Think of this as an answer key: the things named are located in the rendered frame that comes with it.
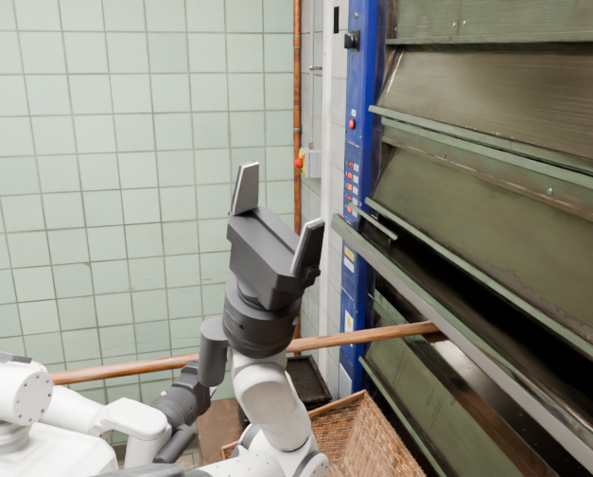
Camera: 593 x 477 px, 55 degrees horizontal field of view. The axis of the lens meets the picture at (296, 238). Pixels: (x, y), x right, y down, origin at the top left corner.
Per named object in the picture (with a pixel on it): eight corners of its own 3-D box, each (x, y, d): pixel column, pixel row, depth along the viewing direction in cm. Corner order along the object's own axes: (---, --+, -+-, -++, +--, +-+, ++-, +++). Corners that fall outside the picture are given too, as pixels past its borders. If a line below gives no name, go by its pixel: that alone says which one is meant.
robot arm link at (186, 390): (175, 356, 124) (144, 384, 113) (216, 362, 120) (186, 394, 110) (180, 406, 128) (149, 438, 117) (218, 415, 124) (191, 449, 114)
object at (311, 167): (315, 171, 229) (316, 147, 226) (322, 177, 220) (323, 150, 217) (298, 172, 228) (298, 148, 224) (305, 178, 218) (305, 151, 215)
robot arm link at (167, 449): (146, 432, 117) (112, 468, 107) (152, 390, 113) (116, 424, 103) (195, 455, 114) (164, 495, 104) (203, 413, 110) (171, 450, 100)
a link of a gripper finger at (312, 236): (325, 215, 55) (314, 262, 59) (299, 225, 53) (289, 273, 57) (336, 224, 54) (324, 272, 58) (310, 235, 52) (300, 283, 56)
